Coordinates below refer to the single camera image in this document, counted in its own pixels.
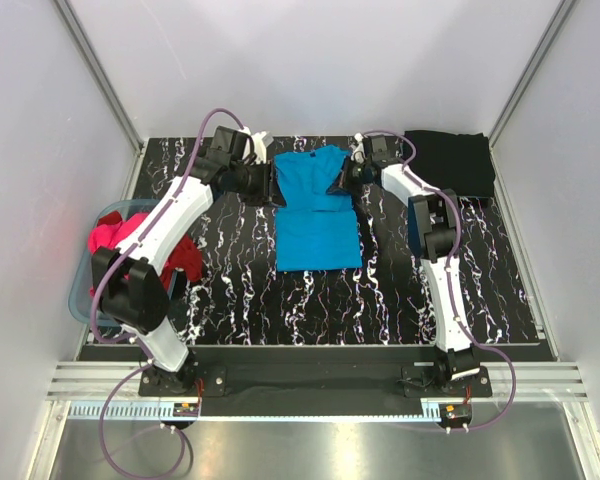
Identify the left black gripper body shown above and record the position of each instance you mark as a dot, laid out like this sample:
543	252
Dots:
265	181

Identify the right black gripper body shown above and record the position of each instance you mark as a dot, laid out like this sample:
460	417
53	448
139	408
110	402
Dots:
344	180

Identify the blue t shirt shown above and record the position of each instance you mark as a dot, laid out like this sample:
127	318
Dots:
315	230

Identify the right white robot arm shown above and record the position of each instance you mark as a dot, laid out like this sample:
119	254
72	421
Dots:
434	237

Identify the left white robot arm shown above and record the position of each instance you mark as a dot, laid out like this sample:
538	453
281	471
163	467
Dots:
127	278

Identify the folded black t shirt stack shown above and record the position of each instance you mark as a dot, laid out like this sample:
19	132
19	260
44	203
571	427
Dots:
460	162

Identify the dark red t shirt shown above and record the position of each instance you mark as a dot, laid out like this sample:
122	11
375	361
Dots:
185	257

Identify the pink t shirt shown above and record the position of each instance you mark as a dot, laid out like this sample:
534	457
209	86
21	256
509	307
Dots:
111	229

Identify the clear blue plastic basket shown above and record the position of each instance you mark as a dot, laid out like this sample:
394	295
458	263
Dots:
80	300

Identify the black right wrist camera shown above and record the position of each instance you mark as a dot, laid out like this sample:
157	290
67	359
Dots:
376	150

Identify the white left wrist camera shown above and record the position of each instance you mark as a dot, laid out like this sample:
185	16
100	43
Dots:
260	142

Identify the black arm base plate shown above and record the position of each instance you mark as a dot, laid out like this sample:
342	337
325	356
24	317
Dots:
411	371

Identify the aluminium rail frame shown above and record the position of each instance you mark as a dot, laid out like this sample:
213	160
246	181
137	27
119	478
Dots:
112	389

